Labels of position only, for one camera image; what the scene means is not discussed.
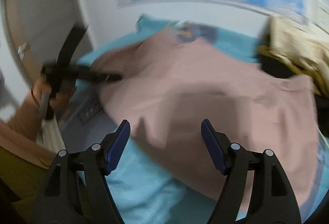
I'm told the pink zip jacket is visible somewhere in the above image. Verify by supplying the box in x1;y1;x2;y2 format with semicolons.
92;29;318;205

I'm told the person's left forearm peach sleeve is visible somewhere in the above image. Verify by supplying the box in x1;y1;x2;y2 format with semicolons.
7;89;42;142

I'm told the person's left hand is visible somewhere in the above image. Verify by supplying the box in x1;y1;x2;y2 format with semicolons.
31;78;76;113

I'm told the grey wooden door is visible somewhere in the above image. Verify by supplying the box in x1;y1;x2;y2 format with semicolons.
1;0;82;84

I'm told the teal patterned bed sheet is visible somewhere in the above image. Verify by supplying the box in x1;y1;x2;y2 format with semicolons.
61;16;328;223

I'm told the mustard yellow garment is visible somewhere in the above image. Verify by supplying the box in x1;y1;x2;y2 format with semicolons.
258;44;317;78

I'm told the cream yellow garment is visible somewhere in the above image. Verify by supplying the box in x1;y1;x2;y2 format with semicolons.
269;16;328;89

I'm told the white wall socket panel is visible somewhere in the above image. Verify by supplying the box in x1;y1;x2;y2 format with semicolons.
311;0;329;34

